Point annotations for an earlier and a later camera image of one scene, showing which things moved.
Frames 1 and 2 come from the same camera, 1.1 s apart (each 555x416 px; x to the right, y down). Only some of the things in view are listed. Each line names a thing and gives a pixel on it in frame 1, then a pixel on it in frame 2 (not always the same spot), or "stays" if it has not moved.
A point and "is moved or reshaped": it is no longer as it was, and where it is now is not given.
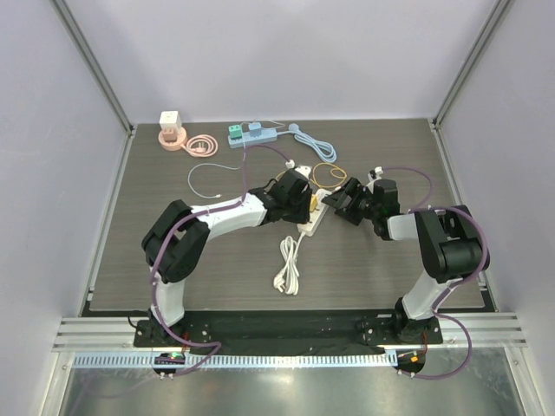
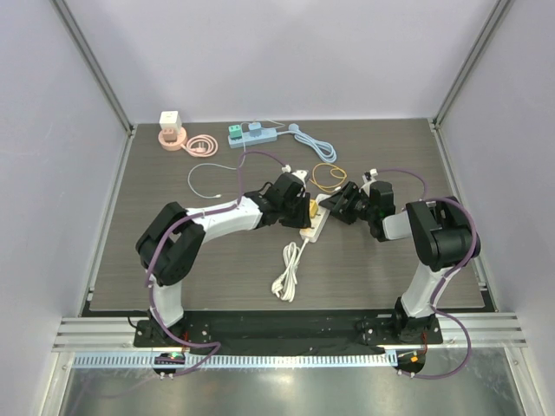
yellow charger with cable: (313, 203) to (336, 172)
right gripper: (345, 203) stays
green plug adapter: (235, 133) stays
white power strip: (287, 279) is moved or reshaped
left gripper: (304, 212) stays
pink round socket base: (198, 145) stays
